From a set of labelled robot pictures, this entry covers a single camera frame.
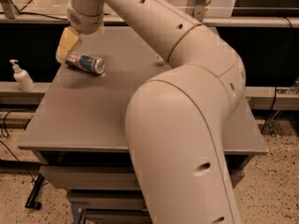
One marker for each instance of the blue silver redbull can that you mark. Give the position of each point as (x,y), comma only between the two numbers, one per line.
(86,63)

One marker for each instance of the white pump dispenser bottle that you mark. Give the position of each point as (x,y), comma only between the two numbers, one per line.
(22,77)

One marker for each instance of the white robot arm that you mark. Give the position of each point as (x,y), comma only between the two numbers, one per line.
(174,122)

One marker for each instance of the grey metal window frame rail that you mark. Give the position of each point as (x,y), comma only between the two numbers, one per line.
(215,13)

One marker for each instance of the black floor stand foot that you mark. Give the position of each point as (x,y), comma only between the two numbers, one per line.
(31,202)

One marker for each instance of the grey drawer cabinet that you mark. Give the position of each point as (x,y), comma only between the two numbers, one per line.
(78,131)

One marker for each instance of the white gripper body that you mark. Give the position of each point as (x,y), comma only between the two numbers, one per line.
(84,22)

